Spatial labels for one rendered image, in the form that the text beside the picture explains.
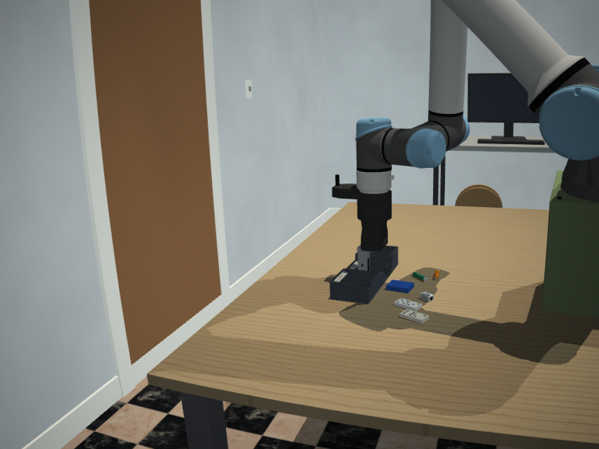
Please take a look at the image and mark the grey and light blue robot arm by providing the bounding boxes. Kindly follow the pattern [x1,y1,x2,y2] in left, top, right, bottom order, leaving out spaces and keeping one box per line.
[355,0,599,202]

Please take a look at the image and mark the white domino tile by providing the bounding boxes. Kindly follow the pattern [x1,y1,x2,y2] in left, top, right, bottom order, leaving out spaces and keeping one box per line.
[400,309,429,324]

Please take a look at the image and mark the green battery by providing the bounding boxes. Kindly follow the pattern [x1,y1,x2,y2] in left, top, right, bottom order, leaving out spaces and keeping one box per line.
[412,272,428,282]

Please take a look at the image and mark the dark grey three-compartment bin rack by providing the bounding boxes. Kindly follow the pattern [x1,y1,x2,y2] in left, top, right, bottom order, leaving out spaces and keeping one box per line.
[330,245,398,304]

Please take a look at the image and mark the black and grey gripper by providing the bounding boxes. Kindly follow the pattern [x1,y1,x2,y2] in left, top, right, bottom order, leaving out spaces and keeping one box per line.
[332,170,394,271]

